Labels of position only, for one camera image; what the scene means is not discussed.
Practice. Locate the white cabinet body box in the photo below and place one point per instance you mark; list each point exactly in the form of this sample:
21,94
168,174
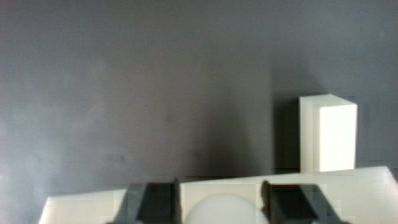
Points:
222,201

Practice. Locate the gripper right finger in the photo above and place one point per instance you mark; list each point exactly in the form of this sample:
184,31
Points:
294,204

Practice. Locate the white U-shaped frame wall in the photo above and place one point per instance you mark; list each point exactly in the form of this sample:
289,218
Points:
326,133

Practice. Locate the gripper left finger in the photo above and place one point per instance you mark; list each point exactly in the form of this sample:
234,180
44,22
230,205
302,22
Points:
149,204

